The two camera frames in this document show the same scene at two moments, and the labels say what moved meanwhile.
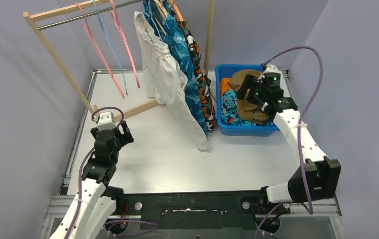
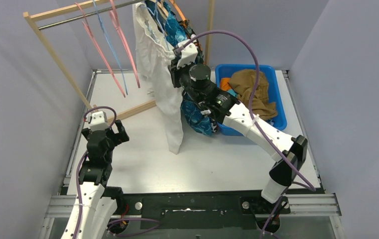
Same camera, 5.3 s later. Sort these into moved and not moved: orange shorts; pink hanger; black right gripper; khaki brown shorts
Moved: black right gripper
Not moved: orange shorts; pink hanger; khaki brown shorts
